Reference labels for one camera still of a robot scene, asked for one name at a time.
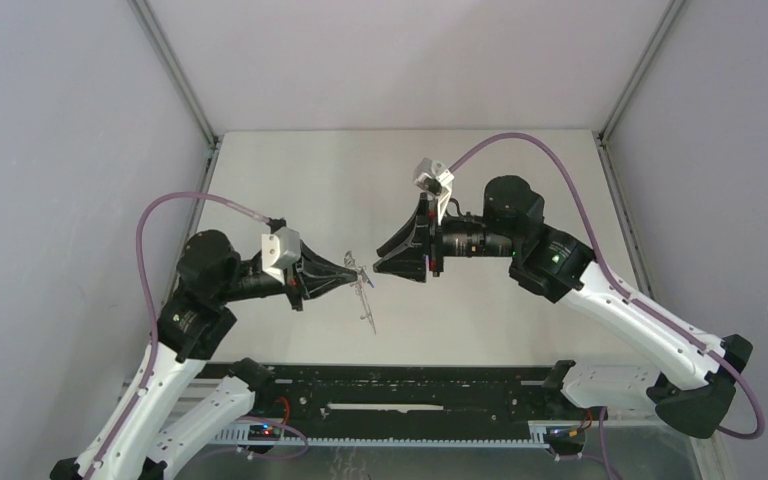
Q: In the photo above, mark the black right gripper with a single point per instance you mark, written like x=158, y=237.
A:
x=418, y=234

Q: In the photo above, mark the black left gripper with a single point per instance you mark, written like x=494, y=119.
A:
x=313, y=262

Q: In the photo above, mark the metal oval keyring plate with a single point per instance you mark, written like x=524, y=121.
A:
x=360, y=287

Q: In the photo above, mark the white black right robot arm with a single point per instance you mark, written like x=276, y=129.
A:
x=688, y=378

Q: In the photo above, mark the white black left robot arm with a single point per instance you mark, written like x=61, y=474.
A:
x=138, y=441

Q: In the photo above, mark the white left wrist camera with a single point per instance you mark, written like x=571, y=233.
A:
x=279, y=252

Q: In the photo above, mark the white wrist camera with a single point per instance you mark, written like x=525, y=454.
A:
x=279, y=252
x=436, y=180

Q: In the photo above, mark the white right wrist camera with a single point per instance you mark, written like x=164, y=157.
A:
x=436, y=180

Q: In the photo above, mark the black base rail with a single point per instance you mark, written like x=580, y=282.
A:
x=415, y=402

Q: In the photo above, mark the white slotted cable duct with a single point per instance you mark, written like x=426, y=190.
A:
x=249, y=435

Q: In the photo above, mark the aluminium frame post right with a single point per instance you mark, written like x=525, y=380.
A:
x=656, y=42

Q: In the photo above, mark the aluminium frame post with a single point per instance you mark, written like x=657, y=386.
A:
x=157, y=38
x=656, y=42

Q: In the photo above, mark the aluminium frame post left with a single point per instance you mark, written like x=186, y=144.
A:
x=157, y=38

